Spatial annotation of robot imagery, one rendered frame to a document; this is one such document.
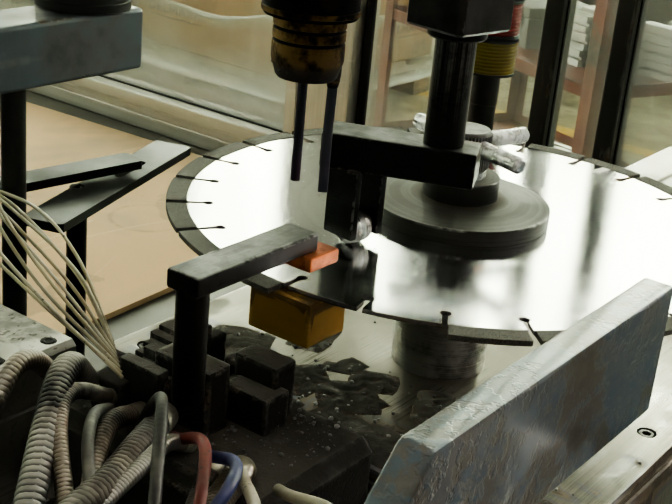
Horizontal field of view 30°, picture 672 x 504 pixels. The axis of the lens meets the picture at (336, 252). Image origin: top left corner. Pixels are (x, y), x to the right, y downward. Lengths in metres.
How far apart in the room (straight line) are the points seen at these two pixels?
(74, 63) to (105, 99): 0.84
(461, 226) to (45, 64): 0.26
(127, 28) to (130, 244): 0.44
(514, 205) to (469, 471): 0.34
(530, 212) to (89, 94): 0.96
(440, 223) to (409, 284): 0.07
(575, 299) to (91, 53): 0.33
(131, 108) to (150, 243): 0.40
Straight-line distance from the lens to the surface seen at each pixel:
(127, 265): 1.16
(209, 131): 1.50
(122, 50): 0.80
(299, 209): 0.75
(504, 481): 0.48
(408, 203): 0.74
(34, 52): 0.75
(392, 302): 0.63
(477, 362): 0.79
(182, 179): 0.78
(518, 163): 0.72
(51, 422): 0.57
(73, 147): 1.48
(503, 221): 0.74
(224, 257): 0.59
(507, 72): 1.04
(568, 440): 0.52
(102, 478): 0.55
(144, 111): 1.57
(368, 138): 0.67
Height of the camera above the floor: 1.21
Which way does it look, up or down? 22 degrees down
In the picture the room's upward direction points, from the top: 6 degrees clockwise
